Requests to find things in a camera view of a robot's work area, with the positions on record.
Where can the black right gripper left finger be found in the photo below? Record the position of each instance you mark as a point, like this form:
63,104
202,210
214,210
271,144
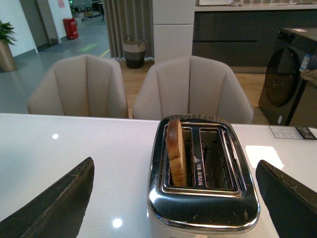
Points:
57,212

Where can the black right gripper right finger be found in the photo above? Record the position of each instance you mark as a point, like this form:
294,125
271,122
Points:
292,206

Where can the slice of toast bread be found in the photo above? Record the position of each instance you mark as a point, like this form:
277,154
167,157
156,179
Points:
176,153

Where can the white chrome two-slot toaster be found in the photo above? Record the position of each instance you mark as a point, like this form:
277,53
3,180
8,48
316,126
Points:
219,200

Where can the black label sticker on table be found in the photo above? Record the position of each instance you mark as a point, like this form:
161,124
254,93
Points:
292,132

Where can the dark washing machine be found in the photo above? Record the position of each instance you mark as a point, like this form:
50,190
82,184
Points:
283,85

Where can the beige chair left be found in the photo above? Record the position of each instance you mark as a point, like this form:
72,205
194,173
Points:
84,86

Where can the beige chair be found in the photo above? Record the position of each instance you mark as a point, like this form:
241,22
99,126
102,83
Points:
84,86
192,86

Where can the potted green plant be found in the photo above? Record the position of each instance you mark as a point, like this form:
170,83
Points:
7,62

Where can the beige chair right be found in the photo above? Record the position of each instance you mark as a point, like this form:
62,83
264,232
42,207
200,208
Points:
192,86

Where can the dark kitchen cabinet counter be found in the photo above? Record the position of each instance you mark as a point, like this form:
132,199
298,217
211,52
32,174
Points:
245,38

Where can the woven laundry basket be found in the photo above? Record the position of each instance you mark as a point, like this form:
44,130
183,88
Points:
134,52

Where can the beige vertical curtain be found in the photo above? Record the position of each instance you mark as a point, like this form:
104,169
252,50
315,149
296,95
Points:
128,17

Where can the white pillar column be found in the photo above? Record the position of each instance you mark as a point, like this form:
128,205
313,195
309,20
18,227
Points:
173,24

